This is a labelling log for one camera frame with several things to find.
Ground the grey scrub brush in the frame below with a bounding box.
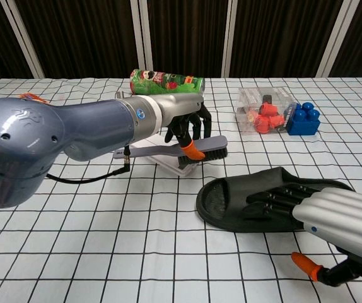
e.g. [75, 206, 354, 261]
[112, 134, 228, 169]

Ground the black rubber slipper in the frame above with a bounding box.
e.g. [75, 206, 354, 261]
[196, 166, 356, 234]

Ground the red plastic block piece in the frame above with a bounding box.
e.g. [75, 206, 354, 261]
[259, 103, 279, 117]
[269, 114, 286, 130]
[252, 114, 272, 134]

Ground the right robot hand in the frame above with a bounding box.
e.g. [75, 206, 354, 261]
[243, 184, 362, 288]

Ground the clear plastic box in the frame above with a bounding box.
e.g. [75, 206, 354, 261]
[235, 86, 298, 136]

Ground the white screen frame post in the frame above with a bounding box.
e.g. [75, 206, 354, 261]
[221, 0, 242, 78]
[129, 0, 155, 79]
[0, 0, 46, 79]
[315, 0, 359, 78]

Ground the black cable with angled plug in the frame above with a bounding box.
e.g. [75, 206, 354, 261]
[45, 146, 133, 184]

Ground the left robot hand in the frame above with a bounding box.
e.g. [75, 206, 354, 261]
[158, 91, 214, 160]

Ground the white black checked tablecloth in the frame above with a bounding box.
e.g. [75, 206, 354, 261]
[0, 76, 362, 303]

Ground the white folding stand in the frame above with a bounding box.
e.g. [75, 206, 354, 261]
[126, 134, 198, 176]

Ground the green chips can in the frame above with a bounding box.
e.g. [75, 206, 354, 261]
[129, 68, 207, 96]

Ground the orange and blue snack box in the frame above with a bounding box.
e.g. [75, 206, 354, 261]
[18, 92, 48, 104]

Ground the blue building block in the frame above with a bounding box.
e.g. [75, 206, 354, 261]
[286, 101, 322, 137]

